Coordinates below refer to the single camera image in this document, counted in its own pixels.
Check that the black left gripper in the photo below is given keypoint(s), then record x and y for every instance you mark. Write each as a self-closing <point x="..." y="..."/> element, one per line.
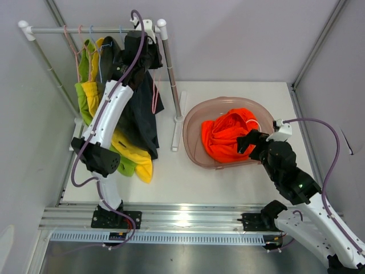
<point x="155" y="48"/>

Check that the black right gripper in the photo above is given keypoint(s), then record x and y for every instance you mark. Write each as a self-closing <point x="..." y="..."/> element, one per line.
<point x="253" y="137"/>

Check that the orange shorts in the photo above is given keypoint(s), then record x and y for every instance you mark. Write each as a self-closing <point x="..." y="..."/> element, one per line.
<point x="219" y="136"/>

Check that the pink wire hanger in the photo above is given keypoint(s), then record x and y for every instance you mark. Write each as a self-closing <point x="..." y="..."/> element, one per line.
<point x="155" y="90"/>

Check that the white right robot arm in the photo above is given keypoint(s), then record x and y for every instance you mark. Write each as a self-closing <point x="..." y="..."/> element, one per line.
<point x="327" y="237"/>

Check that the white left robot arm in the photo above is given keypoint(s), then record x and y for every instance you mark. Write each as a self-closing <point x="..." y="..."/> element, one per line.
<point x="93" y="149"/>

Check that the olive green shorts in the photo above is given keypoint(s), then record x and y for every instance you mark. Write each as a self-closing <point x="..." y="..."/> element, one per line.
<point x="110" y="54"/>

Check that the yellow shorts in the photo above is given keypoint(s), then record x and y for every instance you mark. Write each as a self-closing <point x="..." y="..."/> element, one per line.
<point x="141" y="157"/>

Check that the navy dark shorts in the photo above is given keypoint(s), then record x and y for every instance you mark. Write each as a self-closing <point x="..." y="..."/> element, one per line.
<point x="145" y="120"/>

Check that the lime green shorts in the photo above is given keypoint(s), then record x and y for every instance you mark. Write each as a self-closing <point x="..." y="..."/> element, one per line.
<point x="89" y="94"/>

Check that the translucent pink plastic basin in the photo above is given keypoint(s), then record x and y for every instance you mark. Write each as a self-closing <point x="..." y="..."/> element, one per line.
<point x="210" y="110"/>

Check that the metal clothes rack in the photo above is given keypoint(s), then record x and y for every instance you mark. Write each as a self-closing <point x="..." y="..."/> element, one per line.
<point x="179" y="98"/>

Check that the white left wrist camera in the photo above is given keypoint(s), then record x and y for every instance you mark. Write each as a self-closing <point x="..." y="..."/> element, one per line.
<point x="149" y="28"/>

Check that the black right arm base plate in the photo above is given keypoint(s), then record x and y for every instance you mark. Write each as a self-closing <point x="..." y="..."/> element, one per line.
<point x="252" y="222"/>

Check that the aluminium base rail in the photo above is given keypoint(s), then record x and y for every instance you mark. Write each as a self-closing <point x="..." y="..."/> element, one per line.
<point x="190" y="218"/>

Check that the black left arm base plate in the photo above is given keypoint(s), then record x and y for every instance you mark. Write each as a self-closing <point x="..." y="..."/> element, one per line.
<point x="110" y="220"/>

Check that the slotted grey cable duct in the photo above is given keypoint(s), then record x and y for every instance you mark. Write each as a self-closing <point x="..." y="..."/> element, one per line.
<point x="165" y="238"/>

